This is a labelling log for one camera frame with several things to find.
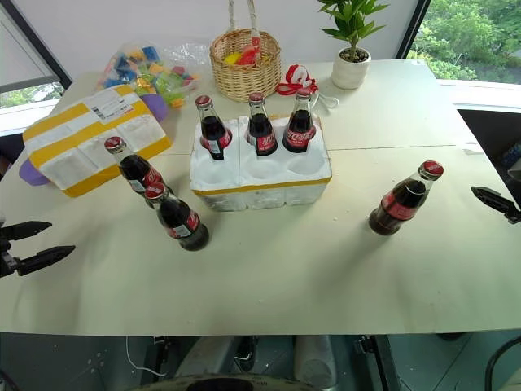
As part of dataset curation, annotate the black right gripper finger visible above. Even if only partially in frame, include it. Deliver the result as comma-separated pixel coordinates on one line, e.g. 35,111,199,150
471,186,521,224

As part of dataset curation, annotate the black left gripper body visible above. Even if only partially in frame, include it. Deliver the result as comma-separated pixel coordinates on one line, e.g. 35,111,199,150
0,239,20,279

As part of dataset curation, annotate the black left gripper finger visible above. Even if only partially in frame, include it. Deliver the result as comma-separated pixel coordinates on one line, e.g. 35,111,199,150
0,221,53,242
15,245,77,277

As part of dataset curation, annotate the glass cola bottle red cap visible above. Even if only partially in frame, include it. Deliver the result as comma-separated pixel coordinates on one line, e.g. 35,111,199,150
282,88,318,155
247,92,279,157
104,136,174,205
195,94,234,160
368,160,445,236
144,182,211,253

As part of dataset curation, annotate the white package with yellow tape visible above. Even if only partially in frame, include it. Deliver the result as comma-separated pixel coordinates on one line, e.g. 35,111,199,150
23,84,172,199

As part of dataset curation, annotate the purple sheet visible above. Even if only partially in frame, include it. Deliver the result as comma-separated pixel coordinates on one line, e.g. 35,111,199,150
18,92,170,187

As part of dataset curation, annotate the white foam bottle tray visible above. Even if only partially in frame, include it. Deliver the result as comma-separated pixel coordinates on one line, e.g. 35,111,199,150
190,115,334,213

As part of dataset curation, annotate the dark black panel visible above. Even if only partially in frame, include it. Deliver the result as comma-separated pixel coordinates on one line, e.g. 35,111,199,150
455,108,521,187

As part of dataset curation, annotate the black table leg clamp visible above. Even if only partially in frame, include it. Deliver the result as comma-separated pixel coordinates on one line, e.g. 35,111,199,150
151,336,175,376

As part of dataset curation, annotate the white plant pot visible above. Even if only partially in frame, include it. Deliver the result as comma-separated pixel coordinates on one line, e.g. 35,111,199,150
331,47,372,90

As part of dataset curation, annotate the grey table leg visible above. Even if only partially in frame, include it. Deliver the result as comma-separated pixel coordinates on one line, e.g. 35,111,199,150
352,334,403,391

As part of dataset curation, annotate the clear bag of coloured blocks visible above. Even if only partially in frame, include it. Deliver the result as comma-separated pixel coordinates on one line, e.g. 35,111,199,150
96,40,211,109

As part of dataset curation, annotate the green leafy plant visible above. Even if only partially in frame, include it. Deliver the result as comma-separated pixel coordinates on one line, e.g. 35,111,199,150
317,0,390,62

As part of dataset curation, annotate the grey rounded shape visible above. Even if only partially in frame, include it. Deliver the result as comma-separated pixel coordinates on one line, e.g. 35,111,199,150
291,334,339,389

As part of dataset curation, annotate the red toy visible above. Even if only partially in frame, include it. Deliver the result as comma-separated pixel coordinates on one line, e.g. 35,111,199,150
238,45,261,67

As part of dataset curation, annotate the thin white cable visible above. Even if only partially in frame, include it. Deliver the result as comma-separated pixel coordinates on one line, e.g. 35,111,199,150
125,336,164,376

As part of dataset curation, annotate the black curved cable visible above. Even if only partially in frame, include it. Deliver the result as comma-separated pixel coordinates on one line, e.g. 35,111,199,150
484,335,521,391

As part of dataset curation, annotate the black window frame bar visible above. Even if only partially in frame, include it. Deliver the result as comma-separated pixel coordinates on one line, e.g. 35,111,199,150
395,0,432,60
0,0,73,90

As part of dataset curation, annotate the white cord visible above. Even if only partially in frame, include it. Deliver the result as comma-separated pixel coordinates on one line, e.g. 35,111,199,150
313,90,340,109

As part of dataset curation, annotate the red and white lanyard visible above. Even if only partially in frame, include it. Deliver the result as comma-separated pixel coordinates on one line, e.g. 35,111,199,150
275,64,319,97

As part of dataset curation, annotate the wicker basket with handle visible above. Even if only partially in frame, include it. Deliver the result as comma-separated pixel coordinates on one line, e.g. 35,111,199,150
209,0,282,103

